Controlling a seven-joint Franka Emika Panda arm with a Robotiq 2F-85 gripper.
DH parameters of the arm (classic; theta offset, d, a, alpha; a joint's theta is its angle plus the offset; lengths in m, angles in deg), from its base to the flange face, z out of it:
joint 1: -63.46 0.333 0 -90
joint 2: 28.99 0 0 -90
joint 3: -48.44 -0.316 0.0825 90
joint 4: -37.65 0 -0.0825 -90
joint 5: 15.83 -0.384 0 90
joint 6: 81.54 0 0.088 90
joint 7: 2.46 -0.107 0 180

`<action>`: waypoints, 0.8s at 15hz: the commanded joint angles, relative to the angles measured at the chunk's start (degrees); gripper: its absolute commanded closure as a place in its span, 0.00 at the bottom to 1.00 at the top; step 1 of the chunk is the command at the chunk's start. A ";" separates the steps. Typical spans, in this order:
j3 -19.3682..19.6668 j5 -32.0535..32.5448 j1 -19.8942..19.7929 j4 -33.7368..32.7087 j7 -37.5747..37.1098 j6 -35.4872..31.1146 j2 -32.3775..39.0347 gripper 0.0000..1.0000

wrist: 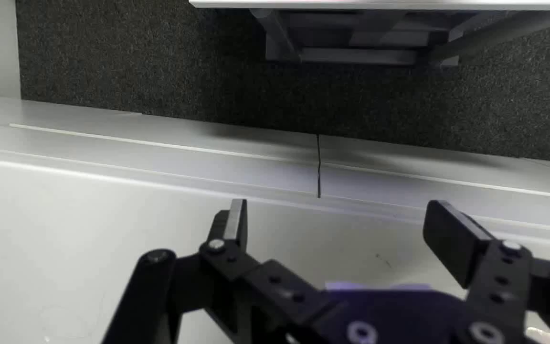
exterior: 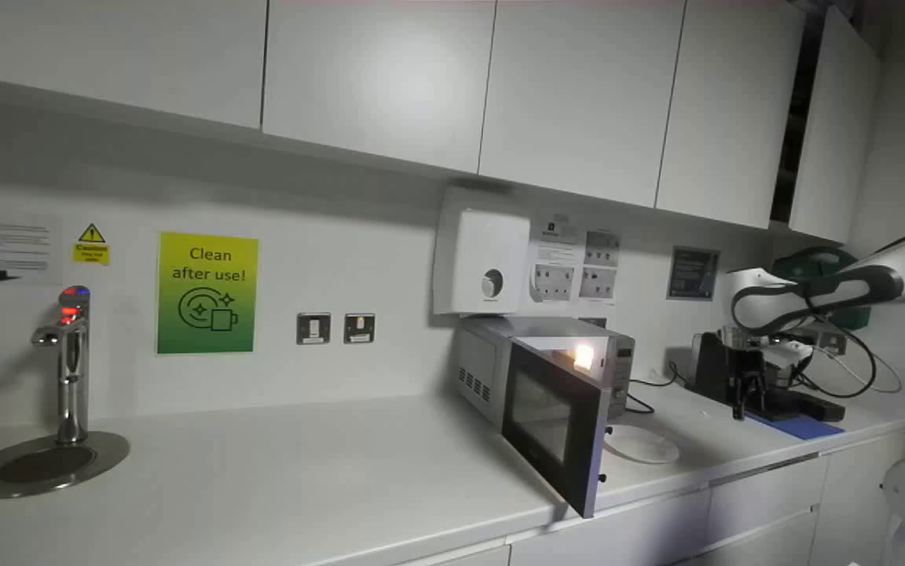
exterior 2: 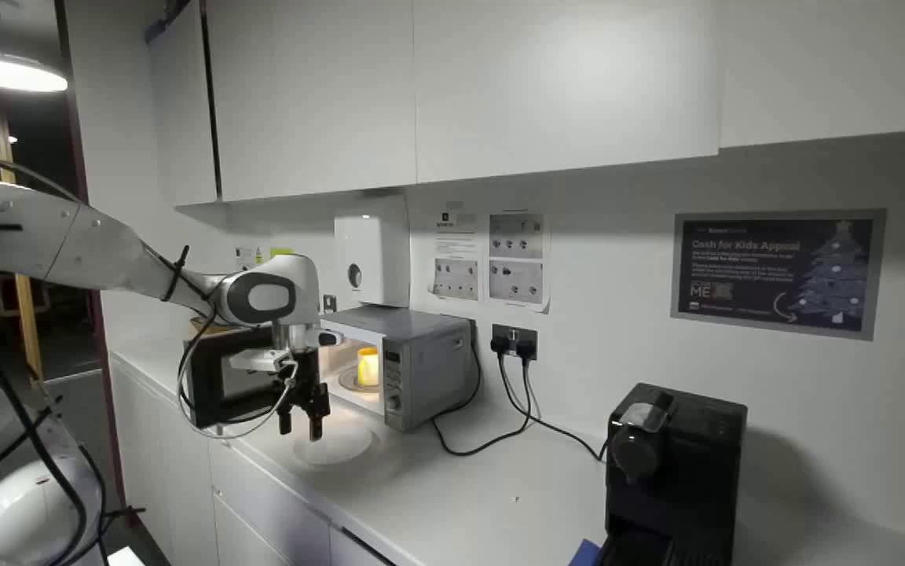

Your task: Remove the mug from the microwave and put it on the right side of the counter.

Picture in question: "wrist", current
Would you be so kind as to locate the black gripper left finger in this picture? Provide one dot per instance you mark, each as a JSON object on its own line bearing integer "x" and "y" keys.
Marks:
{"x": 230, "y": 228}

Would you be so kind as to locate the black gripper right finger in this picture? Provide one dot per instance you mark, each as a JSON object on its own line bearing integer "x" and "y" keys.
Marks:
{"x": 457, "y": 240}

